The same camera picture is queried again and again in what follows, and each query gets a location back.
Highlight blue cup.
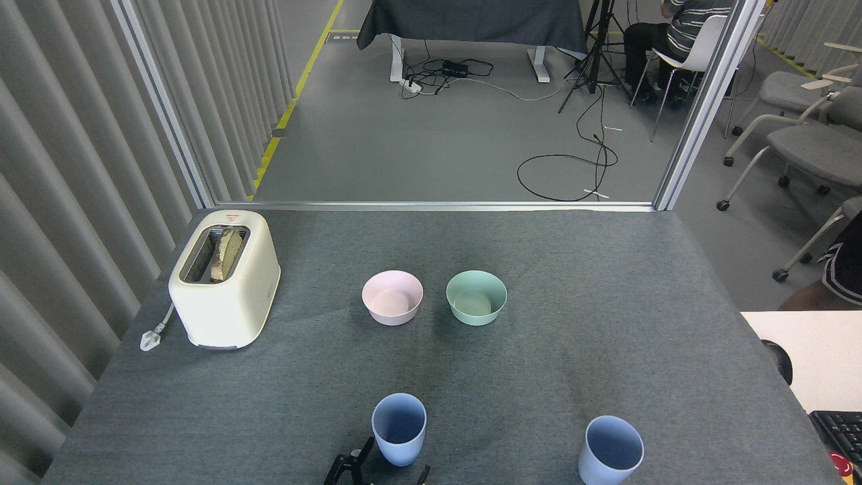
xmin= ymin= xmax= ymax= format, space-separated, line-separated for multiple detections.
xmin=372 ymin=393 xmax=428 ymax=467
xmin=578 ymin=416 xmax=644 ymax=485

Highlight pink bowl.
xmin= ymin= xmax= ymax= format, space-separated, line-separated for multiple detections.
xmin=362 ymin=270 xmax=424 ymax=327

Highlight green bowl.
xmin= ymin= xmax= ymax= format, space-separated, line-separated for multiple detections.
xmin=446 ymin=270 xmax=508 ymax=327

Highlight cream white toaster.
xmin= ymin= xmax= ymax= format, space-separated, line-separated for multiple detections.
xmin=168 ymin=209 xmax=281 ymax=350

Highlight toasted bread slice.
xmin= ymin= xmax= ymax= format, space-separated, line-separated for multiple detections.
xmin=210 ymin=228 xmax=244 ymax=282

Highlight black computer mouse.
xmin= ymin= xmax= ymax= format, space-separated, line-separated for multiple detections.
xmin=761 ymin=339 xmax=794 ymax=386

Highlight white desk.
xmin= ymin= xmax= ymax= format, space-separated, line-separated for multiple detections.
xmin=741 ymin=311 xmax=862 ymax=413

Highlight red round button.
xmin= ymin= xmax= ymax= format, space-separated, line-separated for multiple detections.
xmin=828 ymin=451 xmax=856 ymax=485

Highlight black keyboard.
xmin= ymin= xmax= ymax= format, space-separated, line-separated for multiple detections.
xmin=808 ymin=410 xmax=862 ymax=465

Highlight black tripod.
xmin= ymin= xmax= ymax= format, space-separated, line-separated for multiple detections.
xmin=558 ymin=0 xmax=630 ymax=114

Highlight grey wheeled chair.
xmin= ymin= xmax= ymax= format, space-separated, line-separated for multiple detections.
xmin=724 ymin=67 xmax=842 ymax=167
xmin=773 ymin=195 xmax=862 ymax=282
xmin=717 ymin=88 xmax=862 ymax=212

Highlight table with dark cloth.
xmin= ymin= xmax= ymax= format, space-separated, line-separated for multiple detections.
xmin=357 ymin=0 xmax=588 ymax=84

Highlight person in dark shorts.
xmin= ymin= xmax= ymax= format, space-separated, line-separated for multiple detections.
xmin=778 ymin=212 xmax=862 ymax=312

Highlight seated person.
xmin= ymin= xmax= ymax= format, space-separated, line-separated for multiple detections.
xmin=623 ymin=0 xmax=735 ymax=108

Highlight white chair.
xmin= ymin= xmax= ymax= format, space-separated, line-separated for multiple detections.
xmin=630 ymin=15 xmax=731 ymax=142

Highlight white toaster plug and cord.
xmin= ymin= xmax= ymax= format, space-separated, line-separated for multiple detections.
xmin=140 ymin=303 xmax=176 ymax=352

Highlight silver frame rail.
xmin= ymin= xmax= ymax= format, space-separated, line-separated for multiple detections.
xmin=214 ymin=201 xmax=655 ymax=213

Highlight long black floor cable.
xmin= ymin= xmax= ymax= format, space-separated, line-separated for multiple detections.
xmin=517 ymin=88 xmax=619 ymax=202

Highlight tangled black cables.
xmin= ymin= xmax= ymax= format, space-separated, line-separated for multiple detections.
xmin=402 ymin=40 xmax=496 ymax=100

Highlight silver frame post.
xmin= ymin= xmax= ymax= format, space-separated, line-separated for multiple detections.
xmin=111 ymin=0 xmax=216 ymax=208
xmin=653 ymin=0 xmax=768 ymax=211

